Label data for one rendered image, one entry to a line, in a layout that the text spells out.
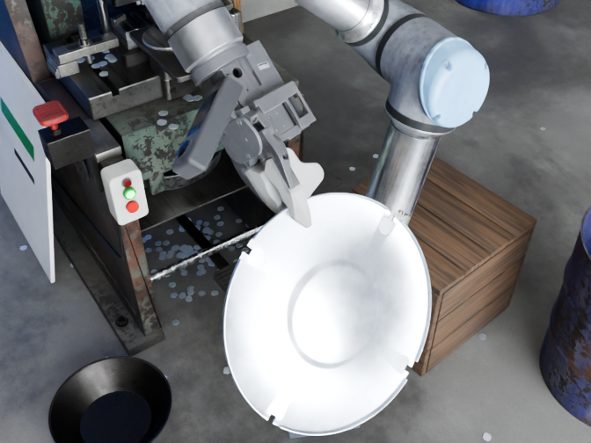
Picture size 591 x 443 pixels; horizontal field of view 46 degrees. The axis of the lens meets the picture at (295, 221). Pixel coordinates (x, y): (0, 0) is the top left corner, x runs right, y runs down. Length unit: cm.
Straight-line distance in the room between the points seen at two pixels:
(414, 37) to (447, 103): 11
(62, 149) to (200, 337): 72
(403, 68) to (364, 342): 42
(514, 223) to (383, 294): 104
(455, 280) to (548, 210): 86
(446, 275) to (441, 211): 23
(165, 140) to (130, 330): 59
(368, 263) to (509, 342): 125
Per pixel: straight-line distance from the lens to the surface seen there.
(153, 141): 168
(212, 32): 77
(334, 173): 250
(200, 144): 73
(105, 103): 169
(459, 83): 105
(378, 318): 88
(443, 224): 183
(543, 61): 332
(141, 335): 201
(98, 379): 194
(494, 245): 181
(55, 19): 193
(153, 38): 170
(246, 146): 78
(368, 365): 89
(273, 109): 79
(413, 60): 106
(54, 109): 155
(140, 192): 160
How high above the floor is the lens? 158
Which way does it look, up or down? 43 degrees down
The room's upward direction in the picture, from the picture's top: straight up
